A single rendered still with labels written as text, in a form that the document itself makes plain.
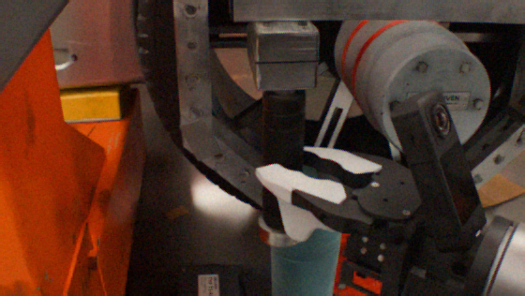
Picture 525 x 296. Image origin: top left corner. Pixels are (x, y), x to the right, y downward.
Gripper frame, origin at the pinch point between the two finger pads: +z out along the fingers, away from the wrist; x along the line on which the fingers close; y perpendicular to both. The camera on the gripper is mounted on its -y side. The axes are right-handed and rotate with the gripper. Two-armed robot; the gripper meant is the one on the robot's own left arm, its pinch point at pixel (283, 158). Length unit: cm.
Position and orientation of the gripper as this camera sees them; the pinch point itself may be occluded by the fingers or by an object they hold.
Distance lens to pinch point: 46.1
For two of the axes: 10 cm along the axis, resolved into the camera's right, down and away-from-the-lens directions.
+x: 6.3, -3.7, 6.9
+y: 0.0, 8.8, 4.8
